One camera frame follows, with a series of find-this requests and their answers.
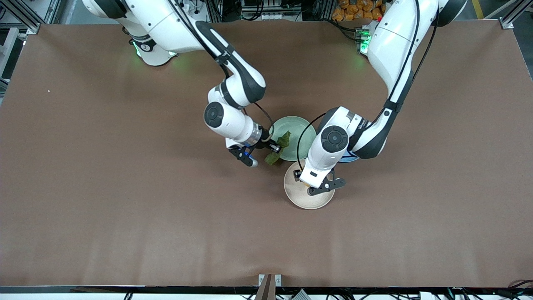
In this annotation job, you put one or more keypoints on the metal table edge bracket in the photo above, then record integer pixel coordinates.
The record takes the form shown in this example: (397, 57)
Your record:
(270, 285)

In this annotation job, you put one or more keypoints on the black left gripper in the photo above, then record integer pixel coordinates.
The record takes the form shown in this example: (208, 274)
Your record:
(296, 177)

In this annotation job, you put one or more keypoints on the beige plate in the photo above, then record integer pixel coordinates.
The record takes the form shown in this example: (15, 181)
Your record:
(304, 198)

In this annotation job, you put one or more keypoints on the aluminium frame profile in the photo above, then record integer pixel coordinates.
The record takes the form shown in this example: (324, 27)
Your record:
(514, 14)
(25, 18)

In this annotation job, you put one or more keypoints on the green lettuce leaf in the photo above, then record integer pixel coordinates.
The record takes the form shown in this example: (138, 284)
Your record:
(285, 141)

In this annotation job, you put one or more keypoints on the orange items bin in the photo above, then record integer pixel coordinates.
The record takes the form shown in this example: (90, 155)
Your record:
(354, 10)

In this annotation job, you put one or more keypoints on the grey equipment rack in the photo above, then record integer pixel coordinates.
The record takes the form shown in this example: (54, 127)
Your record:
(270, 9)

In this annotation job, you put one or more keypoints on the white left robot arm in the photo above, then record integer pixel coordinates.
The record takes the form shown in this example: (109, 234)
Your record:
(391, 41)

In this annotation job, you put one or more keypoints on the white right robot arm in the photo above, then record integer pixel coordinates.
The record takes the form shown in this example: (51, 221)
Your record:
(233, 121)

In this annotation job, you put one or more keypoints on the light green plate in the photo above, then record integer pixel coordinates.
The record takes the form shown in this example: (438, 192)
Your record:
(297, 127)

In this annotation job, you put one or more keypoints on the blue plate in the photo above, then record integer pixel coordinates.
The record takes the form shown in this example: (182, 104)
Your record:
(349, 159)

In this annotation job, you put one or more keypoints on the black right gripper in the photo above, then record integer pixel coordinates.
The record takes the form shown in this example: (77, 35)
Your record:
(266, 143)

